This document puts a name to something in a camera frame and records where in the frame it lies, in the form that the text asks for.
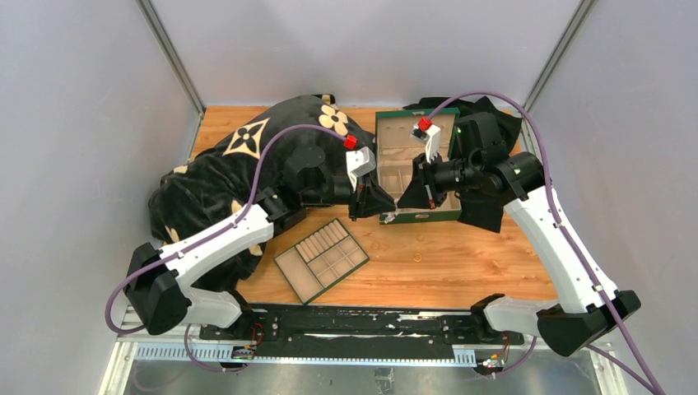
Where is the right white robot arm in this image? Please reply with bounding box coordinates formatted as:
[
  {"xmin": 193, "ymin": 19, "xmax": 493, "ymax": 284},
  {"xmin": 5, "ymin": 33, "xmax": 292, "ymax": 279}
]
[{"xmin": 398, "ymin": 113, "xmax": 640, "ymax": 356}]

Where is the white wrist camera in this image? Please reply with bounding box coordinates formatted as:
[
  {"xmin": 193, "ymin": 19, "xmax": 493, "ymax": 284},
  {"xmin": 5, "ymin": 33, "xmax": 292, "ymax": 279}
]
[
  {"xmin": 343, "ymin": 135, "xmax": 376, "ymax": 192},
  {"xmin": 410, "ymin": 117, "xmax": 441, "ymax": 163}
]

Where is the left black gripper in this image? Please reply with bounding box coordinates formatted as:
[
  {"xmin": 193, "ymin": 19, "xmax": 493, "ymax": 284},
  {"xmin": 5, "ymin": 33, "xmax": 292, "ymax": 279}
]
[{"xmin": 303, "ymin": 174, "xmax": 397, "ymax": 222}]

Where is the black cloth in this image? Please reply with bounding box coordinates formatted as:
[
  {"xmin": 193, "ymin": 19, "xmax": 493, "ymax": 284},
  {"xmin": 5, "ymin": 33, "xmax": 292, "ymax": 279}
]
[{"xmin": 397, "ymin": 96, "xmax": 522, "ymax": 233}]

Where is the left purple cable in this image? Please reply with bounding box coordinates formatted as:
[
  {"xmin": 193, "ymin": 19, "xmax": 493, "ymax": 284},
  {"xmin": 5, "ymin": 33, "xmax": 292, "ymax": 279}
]
[{"xmin": 104, "ymin": 123, "xmax": 350, "ymax": 336}]

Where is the black mounting base plate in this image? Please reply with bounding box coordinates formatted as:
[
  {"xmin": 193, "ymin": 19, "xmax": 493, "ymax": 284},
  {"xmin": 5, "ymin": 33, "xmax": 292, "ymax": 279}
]
[{"xmin": 195, "ymin": 304, "xmax": 524, "ymax": 361}]

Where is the purple cable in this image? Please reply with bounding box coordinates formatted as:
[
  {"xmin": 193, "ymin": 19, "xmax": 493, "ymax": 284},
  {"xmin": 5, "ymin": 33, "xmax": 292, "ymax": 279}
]
[
  {"xmin": 104, "ymin": 123, "xmax": 350, "ymax": 336},
  {"xmin": 427, "ymin": 90, "xmax": 667, "ymax": 395}
]

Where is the green jewelry tray insert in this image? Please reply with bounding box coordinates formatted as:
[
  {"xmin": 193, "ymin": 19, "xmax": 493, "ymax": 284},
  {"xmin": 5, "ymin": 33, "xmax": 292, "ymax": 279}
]
[{"xmin": 274, "ymin": 218, "xmax": 370, "ymax": 304}]

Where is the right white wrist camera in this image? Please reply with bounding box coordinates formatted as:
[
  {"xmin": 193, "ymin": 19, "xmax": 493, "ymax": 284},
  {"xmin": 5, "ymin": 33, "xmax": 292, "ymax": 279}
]
[{"xmin": 410, "ymin": 117, "xmax": 441, "ymax": 163}]

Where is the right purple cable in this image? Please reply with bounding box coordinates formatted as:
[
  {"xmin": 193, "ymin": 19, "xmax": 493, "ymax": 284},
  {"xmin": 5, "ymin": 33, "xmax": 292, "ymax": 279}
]
[{"xmin": 427, "ymin": 90, "xmax": 667, "ymax": 395}]

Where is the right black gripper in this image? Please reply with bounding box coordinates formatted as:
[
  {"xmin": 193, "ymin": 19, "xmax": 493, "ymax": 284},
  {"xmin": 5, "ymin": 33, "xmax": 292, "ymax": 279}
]
[{"xmin": 398, "ymin": 150, "xmax": 482, "ymax": 210}]

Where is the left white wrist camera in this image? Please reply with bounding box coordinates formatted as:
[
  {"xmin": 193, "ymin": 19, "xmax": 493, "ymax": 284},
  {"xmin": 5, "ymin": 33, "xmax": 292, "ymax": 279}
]
[{"xmin": 343, "ymin": 135, "xmax": 376, "ymax": 192}]

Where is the black blanket with beige flowers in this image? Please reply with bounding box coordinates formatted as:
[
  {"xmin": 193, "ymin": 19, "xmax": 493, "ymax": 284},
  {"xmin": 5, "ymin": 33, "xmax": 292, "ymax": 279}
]
[{"xmin": 148, "ymin": 95, "xmax": 377, "ymax": 295}]

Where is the green jewelry box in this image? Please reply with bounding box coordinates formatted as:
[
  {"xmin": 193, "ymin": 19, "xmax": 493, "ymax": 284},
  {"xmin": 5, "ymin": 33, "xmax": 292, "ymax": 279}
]
[{"xmin": 375, "ymin": 109, "xmax": 461, "ymax": 225}]

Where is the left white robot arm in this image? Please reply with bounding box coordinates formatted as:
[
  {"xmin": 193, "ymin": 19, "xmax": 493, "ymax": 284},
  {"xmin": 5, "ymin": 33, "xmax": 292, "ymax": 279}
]
[{"xmin": 122, "ymin": 145, "xmax": 396, "ymax": 340}]

